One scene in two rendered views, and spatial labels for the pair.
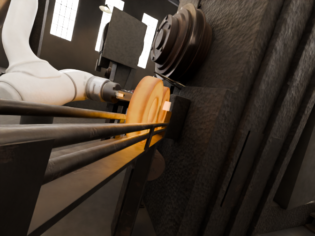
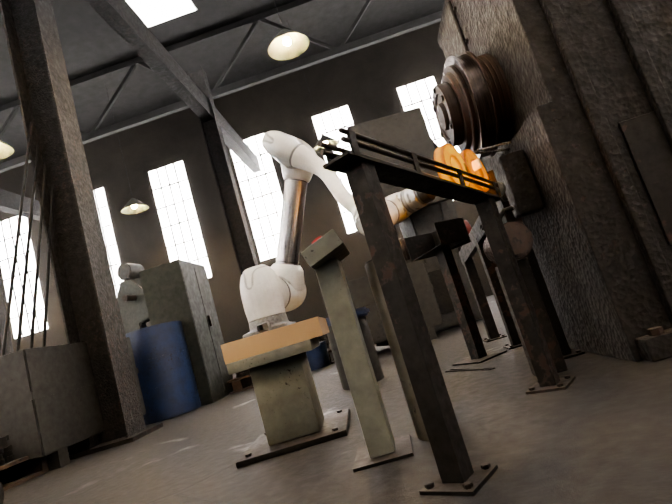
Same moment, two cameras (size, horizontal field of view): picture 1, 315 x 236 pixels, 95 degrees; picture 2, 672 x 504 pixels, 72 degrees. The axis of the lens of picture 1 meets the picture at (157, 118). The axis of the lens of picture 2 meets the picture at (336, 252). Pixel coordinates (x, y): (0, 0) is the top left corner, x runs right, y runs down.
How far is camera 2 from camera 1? 116 cm
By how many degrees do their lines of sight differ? 33
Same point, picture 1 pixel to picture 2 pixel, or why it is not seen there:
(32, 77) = not seen: hidden behind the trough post
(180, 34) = (460, 95)
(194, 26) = (467, 76)
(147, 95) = (442, 154)
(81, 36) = (310, 226)
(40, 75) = not seen: hidden behind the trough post
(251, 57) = (540, 58)
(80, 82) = (396, 200)
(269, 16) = (527, 12)
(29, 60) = not seen: hidden behind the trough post
